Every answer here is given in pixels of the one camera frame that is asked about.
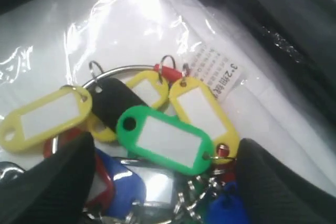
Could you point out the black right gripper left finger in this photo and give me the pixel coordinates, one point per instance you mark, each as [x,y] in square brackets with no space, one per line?
[55,190]

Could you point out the cream duffel bag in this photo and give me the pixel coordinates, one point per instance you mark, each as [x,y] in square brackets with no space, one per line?
[299,34]

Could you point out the clear plastic packet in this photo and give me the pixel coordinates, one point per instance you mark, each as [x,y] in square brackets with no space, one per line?
[48,43]

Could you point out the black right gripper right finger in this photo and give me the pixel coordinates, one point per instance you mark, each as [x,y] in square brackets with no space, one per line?
[272,193]

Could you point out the bunch of coloured key tags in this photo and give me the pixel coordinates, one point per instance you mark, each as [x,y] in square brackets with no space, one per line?
[186,143]

